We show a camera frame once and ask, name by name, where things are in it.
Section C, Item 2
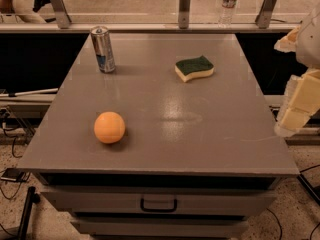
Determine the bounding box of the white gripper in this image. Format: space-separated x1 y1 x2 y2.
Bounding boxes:
274 4 320 137

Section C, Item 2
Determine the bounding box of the orange fruit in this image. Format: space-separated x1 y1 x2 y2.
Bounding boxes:
94 112 126 144

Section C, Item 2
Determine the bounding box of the green yellow sponge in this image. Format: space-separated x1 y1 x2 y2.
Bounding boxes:
175 56 214 83

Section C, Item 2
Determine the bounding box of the clear plastic water bottle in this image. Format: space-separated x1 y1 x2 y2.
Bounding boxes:
218 0 237 28

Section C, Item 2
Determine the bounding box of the grey drawer cabinet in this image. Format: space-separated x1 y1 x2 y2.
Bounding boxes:
19 34 298 239

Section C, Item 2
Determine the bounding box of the silver blue drink can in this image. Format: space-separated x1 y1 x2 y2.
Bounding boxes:
90 26 116 74

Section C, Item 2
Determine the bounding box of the white rod at left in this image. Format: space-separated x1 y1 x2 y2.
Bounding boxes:
0 88 59 98

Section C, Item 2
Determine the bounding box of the person in white clothes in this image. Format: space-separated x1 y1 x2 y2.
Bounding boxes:
0 0 46 24

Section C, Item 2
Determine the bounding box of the black stand at lower left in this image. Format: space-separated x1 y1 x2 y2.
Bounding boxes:
17 186 40 240

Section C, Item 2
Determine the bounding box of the right metal rail bracket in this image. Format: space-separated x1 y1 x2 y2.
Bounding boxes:
255 0 277 29

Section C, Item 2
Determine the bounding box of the metal rail bracket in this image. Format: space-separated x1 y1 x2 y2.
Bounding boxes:
255 0 277 29
178 0 191 29
50 0 71 29

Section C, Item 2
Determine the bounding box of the black cable at right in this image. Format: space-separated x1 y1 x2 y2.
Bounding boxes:
266 163 320 240

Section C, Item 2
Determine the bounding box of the middle metal rail bracket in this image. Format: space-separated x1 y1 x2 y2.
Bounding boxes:
178 0 191 29

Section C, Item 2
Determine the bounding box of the black drawer handle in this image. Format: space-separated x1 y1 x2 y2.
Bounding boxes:
140 198 178 213

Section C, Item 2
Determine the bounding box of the left metal rail bracket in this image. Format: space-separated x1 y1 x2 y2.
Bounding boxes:
50 0 71 29

